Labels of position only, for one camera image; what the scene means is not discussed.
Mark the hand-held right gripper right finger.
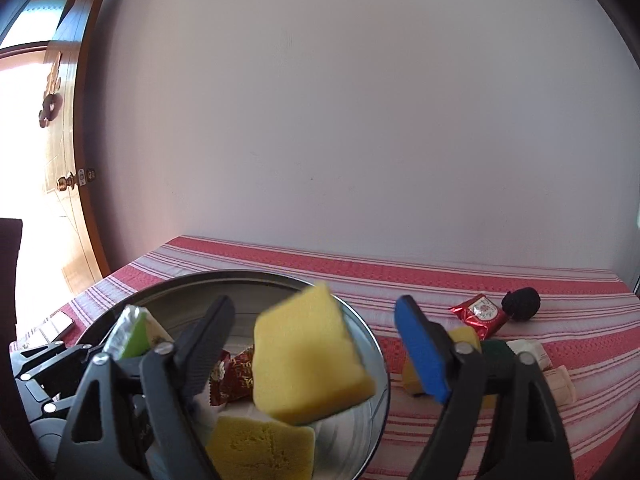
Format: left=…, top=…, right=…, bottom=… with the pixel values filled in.
left=394, top=295, right=576, bottom=480

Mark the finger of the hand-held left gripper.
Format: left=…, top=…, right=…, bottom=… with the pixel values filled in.
left=10, top=341, right=108, bottom=413

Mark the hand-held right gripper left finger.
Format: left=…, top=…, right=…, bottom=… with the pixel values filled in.
left=54, top=295, right=236, bottom=480

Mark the yellow sponge with green pad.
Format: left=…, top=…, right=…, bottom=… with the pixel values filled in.
left=402, top=327, right=518, bottom=408

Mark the small red snack packet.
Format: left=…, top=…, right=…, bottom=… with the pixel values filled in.
left=207, top=345, right=257, bottom=407

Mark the large red snack packet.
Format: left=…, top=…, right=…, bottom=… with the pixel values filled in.
left=449, top=293, right=508, bottom=342

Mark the green tissue packet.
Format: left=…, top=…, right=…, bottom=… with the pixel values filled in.
left=102, top=305, right=173, bottom=361

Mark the plain yellow sponge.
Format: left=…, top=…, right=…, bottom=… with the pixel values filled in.
left=251, top=281, right=377, bottom=427
left=206, top=414, right=317, bottom=480

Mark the white packet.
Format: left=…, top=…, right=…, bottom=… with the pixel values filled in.
left=506, top=339, right=551, bottom=368

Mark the black yarn ball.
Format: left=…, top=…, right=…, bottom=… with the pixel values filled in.
left=501, top=286, right=542, bottom=322

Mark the round metal tin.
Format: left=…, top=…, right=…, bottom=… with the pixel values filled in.
left=70, top=270, right=392, bottom=480

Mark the black smartphone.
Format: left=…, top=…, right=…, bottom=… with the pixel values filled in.
left=37, top=310, right=76, bottom=346

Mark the red striped tablecloth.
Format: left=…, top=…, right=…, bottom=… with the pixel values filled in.
left=9, top=235, right=640, bottom=480

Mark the dark furniture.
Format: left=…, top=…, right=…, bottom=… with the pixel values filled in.
left=0, top=217, right=23, bottom=346

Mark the beige wrapped packet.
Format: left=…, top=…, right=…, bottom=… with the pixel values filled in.
left=542, top=365, right=578, bottom=406

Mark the wooden door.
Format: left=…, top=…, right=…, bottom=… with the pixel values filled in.
left=0, top=0, right=111, bottom=306

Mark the brass door knob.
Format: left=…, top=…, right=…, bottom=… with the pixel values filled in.
left=56, top=167, right=98, bottom=192

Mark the dark door ornament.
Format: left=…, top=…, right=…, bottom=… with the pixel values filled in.
left=39, top=50, right=63, bottom=128

